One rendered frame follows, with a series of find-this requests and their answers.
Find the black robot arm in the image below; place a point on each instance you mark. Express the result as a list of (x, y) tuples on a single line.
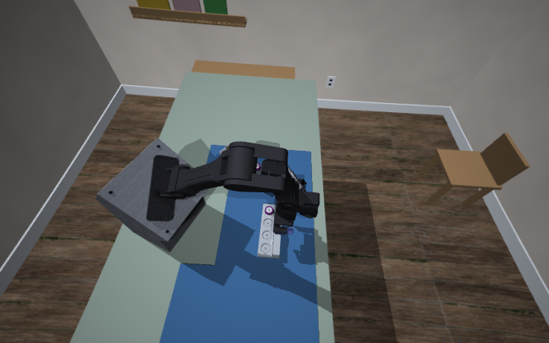
[(235, 169)]

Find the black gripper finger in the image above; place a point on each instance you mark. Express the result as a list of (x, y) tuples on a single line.
[(289, 231)]

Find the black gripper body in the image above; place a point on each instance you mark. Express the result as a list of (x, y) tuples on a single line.
[(279, 219)]

